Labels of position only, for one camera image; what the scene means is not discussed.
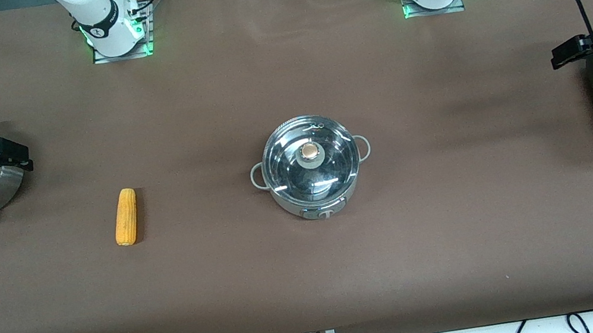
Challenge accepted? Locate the steel electric cooking pot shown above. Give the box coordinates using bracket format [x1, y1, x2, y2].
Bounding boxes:
[242, 106, 381, 231]

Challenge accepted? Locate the glass pot lid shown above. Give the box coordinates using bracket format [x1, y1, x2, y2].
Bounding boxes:
[255, 108, 366, 211]

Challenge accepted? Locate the yellow corn cob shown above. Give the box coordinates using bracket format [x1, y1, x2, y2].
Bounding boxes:
[108, 186, 145, 247]

